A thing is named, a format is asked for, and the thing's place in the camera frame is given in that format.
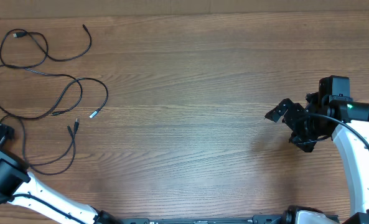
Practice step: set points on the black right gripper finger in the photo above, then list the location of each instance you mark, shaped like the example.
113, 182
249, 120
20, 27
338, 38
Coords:
276, 113
306, 145

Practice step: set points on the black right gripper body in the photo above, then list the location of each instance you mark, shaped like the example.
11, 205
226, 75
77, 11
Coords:
312, 128

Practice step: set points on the cardboard back wall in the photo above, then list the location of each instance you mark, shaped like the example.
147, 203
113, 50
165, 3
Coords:
34, 9

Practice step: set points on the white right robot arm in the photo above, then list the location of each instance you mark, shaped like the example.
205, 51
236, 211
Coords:
331, 113

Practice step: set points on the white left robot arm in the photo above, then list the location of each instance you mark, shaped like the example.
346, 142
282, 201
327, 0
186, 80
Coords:
20, 187

